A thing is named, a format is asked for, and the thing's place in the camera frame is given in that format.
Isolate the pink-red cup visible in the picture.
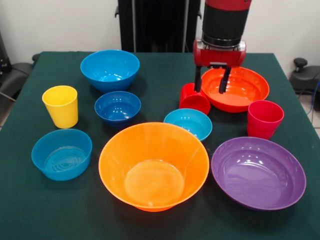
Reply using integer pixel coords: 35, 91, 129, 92
246, 99, 285, 140

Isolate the straight-walled teal blue bowl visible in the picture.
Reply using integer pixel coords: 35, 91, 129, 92
31, 128, 93, 182

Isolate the red cup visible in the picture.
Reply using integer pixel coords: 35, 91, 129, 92
178, 82, 212, 116

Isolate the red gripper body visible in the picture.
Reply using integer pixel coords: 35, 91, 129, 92
192, 38, 247, 68

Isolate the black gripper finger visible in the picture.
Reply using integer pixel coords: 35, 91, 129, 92
218, 66, 232, 95
194, 65, 203, 93

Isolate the shallow red-orange bowl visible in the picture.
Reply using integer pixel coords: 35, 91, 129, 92
200, 66, 270, 114

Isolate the black base with knob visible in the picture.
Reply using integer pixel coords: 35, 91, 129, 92
289, 57, 320, 95

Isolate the dark green tablecloth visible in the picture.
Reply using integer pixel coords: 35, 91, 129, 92
0, 51, 320, 240

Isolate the black chair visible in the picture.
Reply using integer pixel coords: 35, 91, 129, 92
0, 62, 33, 101

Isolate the small dark blue bowl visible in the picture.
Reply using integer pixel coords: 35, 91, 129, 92
94, 90, 142, 130

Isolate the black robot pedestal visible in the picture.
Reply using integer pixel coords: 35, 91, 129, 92
114, 0, 205, 53

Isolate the small light blue bowl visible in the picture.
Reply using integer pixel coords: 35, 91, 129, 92
163, 108, 213, 142

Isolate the blue cable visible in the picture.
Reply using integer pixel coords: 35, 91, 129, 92
309, 81, 320, 117

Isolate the yellow cup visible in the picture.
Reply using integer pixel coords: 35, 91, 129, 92
41, 85, 79, 129

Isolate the shallow purple bowl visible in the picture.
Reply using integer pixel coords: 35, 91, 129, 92
211, 136, 307, 212

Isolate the large orange bowl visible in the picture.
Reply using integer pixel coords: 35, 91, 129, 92
98, 121, 210, 213

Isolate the large blue bowl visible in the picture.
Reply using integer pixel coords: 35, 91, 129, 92
80, 49, 141, 94

